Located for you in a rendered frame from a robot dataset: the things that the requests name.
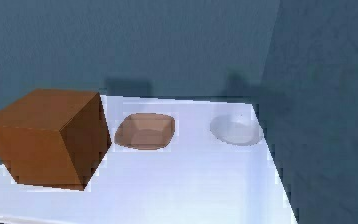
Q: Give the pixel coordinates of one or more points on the brown box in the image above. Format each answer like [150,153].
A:
[43,140]

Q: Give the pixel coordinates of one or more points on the brown square bowl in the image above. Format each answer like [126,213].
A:
[145,131]

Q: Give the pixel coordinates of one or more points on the white table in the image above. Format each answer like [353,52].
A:
[187,180]

